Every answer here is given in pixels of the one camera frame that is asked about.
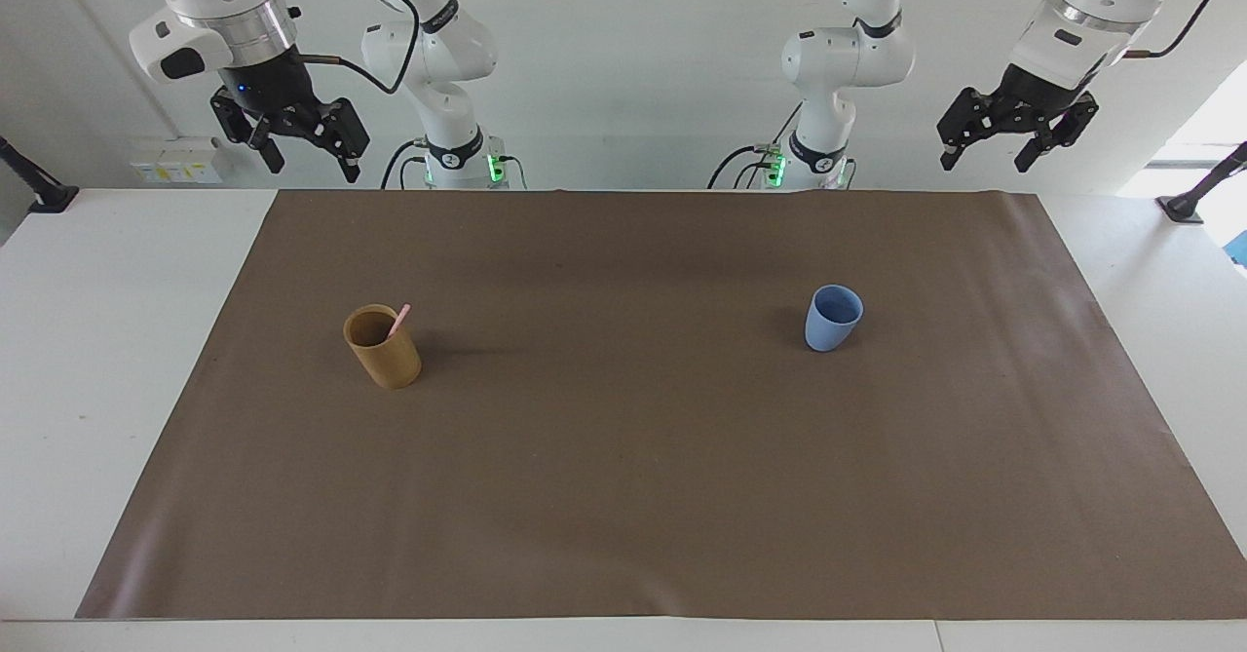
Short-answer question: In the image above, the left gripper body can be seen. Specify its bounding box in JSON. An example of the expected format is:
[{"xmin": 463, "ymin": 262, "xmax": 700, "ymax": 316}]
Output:
[{"xmin": 995, "ymin": 62, "xmax": 1099, "ymax": 120}]

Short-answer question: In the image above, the black cable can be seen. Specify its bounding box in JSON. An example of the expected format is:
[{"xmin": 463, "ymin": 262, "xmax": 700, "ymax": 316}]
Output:
[
  {"xmin": 705, "ymin": 144, "xmax": 773, "ymax": 191},
  {"xmin": 1120, "ymin": 0, "xmax": 1247, "ymax": 60},
  {"xmin": 380, "ymin": 139, "xmax": 431, "ymax": 191},
  {"xmin": 296, "ymin": 0, "xmax": 423, "ymax": 96}
]

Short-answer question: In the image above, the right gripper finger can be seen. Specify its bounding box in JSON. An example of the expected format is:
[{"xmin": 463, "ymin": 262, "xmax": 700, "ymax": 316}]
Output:
[
  {"xmin": 290, "ymin": 97, "xmax": 372, "ymax": 184},
  {"xmin": 210, "ymin": 89, "xmax": 287, "ymax": 175}
]

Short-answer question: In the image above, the blue cup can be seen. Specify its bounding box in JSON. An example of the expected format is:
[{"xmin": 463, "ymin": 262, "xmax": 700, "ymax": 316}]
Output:
[{"xmin": 804, "ymin": 284, "xmax": 865, "ymax": 353}]

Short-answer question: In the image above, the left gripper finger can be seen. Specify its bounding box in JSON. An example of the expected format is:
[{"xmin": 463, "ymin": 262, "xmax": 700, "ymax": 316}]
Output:
[
  {"xmin": 936, "ymin": 88, "xmax": 1011, "ymax": 172},
  {"xmin": 1013, "ymin": 96, "xmax": 1101, "ymax": 174}
]

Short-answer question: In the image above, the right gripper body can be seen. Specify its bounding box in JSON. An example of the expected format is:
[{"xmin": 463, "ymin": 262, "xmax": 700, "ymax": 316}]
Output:
[{"xmin": 216, "ymin": 45, "xmax": 329, "ymax": 121}]

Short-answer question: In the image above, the brown cup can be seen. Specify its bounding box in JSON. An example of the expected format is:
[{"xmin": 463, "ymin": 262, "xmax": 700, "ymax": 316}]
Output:
[{"xmin": 342, "ymin": 303, "xmax": 424, "ymax": 390}]

